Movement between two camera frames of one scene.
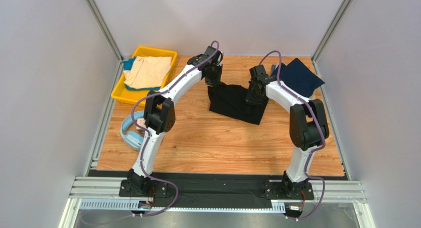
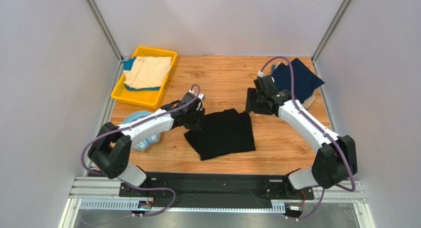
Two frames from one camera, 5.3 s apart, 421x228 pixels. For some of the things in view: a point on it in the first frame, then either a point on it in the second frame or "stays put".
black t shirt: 231,100 -> 225,132
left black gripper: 217,79 -> 198,125
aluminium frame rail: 106,29 stays put
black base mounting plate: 215,190 stays put
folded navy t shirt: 297,75 stays put
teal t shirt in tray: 127,64 stays put
